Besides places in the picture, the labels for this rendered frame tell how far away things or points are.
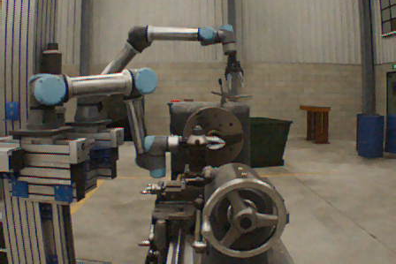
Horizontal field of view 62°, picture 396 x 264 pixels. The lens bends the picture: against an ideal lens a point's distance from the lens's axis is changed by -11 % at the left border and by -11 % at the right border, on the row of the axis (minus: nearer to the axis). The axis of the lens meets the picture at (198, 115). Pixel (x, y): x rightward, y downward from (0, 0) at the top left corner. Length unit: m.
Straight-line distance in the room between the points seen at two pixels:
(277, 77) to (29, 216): 10.89
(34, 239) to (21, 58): 0.91
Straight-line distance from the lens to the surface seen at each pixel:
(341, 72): 12.98
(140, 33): 1.96
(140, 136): 1.74
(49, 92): 1.43
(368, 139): 8.00
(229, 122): 1.89
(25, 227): 1.97
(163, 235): 1.21
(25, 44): 1.85
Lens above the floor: 1.29
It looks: 3 degrees down
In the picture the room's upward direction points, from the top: straight up
